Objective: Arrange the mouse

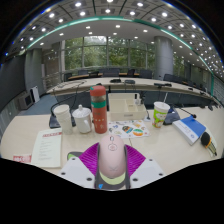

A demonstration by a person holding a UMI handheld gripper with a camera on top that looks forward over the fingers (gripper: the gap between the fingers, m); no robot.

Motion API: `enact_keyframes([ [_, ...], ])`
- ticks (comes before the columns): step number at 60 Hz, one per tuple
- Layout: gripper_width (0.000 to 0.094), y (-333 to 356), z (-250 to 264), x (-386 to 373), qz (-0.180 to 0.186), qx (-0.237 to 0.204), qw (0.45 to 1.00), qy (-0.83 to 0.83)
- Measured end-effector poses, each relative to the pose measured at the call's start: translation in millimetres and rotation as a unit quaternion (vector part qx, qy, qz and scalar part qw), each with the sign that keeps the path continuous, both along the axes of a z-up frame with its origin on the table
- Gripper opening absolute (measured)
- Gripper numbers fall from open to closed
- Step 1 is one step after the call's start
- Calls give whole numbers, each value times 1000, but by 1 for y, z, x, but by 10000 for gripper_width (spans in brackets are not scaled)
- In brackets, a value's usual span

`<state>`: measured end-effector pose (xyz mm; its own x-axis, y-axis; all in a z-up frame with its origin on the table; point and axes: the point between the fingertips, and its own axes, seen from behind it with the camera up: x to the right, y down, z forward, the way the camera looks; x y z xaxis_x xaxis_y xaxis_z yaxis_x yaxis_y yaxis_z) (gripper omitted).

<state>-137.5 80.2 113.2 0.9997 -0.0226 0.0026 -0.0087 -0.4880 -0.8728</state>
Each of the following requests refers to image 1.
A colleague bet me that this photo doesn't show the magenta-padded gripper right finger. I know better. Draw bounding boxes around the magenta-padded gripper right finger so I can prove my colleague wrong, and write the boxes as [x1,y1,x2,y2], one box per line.
[123,143,167,190]

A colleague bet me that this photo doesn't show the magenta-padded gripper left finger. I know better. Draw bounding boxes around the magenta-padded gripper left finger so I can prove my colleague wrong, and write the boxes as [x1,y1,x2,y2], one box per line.
[59,142,101,191]

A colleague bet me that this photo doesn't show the pink computer mouse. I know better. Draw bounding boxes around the pink computer mouse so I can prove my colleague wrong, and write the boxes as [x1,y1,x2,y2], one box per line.
[97,133,128,180]

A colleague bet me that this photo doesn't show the white printed paper sheet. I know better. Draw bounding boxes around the white printed paper sheet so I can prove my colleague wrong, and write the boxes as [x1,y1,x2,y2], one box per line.
[30,128,64,169]

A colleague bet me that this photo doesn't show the colourful sticker sheet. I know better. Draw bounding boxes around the colourful sticker sheet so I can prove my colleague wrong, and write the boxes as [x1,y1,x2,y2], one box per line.
[107,119,151,140]

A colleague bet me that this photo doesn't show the white lidded ceramic mug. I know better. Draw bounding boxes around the white lidded ceramic mug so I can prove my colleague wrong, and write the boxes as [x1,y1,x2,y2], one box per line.
[71,104,93,135]

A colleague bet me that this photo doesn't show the white ribbed paper cup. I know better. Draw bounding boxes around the white ribbed paper cup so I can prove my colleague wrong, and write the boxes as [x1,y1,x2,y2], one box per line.
[53,104,74,136]

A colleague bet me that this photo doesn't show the red and white leaflet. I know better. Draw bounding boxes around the red and white leaflet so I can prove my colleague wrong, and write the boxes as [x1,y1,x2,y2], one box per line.
[12,153,33,164]

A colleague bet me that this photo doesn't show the black conference microphone unit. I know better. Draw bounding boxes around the black conference microphone unit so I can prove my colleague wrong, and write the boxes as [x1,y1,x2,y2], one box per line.
[48,99,78,130]
[163,105,198,126]

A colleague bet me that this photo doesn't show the green-printed paper drink cup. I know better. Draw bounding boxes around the green-printed paper drink cup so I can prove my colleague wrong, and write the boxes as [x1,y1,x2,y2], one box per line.
[152,92,171,129]

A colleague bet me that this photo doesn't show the blue and white box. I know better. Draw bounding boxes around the blue and white box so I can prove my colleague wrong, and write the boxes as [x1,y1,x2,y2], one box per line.
[172,115,207,146]

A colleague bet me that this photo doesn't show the red bottle with green band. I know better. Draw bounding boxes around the red bottle with green band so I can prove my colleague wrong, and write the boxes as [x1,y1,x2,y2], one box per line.
[89,85,109,135]

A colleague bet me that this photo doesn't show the black handheld microphone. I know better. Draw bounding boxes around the black handheld microphone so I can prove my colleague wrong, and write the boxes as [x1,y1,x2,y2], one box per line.
[200,131,218,158]

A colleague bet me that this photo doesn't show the beige cardboard box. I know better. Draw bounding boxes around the beige cardboard box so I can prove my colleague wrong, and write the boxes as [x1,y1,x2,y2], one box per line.
[108,93,148,122]

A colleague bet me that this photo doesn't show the white floor-standing appliance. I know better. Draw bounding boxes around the white floor-standing appliance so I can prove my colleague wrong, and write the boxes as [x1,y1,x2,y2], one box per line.
[29,85,41,104]

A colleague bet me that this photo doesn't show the dark office chairs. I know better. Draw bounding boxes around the dark office chairs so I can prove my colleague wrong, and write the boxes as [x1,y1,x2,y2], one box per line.
[63,68,221,111]

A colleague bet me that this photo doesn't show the ceiling lights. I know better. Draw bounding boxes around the ceiling lights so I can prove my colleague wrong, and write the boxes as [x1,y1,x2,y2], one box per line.
[13,0,224,78]

